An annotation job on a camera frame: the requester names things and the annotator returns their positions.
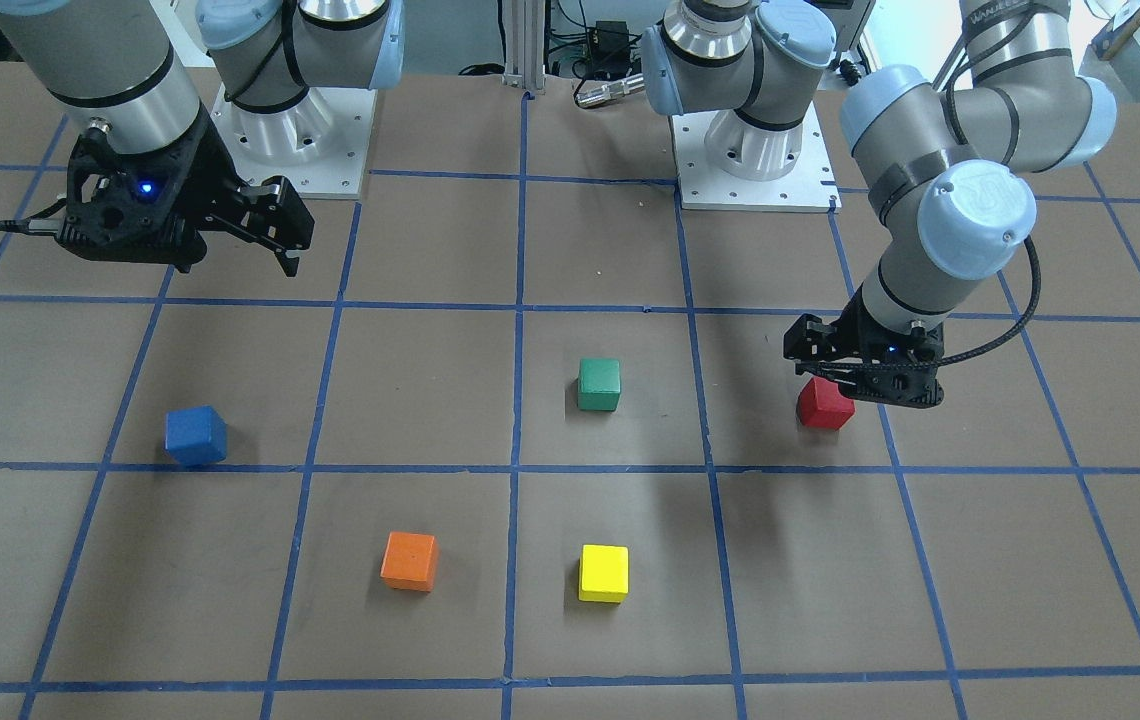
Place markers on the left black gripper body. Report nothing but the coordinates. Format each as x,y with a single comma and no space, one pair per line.
851,336

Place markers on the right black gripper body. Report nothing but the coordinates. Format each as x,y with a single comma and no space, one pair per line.
211,192

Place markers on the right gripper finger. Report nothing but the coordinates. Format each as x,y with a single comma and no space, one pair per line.
274,216

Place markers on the red wooden block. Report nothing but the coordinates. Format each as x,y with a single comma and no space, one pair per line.
821,405

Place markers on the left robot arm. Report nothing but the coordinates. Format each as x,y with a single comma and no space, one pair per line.
944,168

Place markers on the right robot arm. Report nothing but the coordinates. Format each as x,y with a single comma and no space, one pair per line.
114,60

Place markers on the blue wooden block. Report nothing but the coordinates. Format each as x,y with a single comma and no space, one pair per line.
196,436

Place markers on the green wooden block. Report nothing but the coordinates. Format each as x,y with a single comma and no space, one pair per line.
599,384

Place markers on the yellow wooden block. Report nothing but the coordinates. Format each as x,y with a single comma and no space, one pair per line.
604,573

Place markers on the orange wooden block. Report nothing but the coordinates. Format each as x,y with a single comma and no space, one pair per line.
410,561

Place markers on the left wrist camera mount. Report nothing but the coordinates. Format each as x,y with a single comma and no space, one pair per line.
868,381

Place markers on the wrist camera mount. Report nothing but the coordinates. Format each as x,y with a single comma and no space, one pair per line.
868,381
131,208

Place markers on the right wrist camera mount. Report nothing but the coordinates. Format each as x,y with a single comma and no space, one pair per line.
131,208

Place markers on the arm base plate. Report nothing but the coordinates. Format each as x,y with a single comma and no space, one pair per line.
321,145
750,170

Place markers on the aluminium frame post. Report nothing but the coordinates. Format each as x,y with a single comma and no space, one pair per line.
524,41

